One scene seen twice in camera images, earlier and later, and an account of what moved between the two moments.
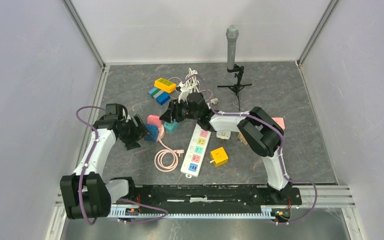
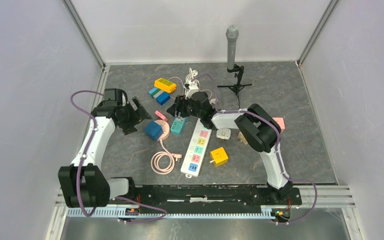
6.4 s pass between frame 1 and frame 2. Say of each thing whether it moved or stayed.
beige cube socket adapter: stayed
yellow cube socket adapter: stayed
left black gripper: moved
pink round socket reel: moved
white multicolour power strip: stayed
